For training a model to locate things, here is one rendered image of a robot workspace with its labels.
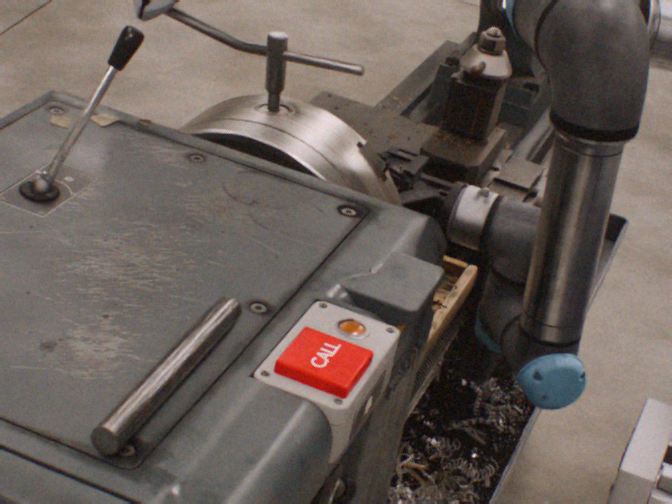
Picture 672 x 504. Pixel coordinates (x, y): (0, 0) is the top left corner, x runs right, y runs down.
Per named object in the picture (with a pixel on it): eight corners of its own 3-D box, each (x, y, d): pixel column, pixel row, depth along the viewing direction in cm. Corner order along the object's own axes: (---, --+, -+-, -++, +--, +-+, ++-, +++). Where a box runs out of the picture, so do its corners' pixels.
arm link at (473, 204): (473, 260, 168) (488, 203, 164) (439, 248, 169) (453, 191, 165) (490, 237, 175) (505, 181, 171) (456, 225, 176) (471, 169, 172)
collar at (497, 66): (503, 84, 200) (508, 65, 199) (452, 68, 202) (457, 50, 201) (516, 68, 207) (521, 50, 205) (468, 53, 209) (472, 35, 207)
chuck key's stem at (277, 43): (285, 133, 151) (291, 33, 146) (277, 139, 149) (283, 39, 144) (267, 129, 152) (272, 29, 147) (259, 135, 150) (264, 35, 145)
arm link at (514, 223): (557, 296, 166) (575, 236, 162) (472, 267, 169) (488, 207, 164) (571, 270, 172) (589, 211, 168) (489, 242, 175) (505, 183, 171)
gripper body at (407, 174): (376, 193, 180) (461, 222, 177) (353, 217, 172) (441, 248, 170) (387, 141, 176) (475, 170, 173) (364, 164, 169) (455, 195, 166)
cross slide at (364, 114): (536, 234, 204) (543, 207, 201) (277, 147, 214) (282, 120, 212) (561, 193, 218) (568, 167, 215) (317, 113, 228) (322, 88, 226)
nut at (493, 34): (498, 57, 201) (504, 35, 199) (473, 50, 202) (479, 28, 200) (505, 50, 204) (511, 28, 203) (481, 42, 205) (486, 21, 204)
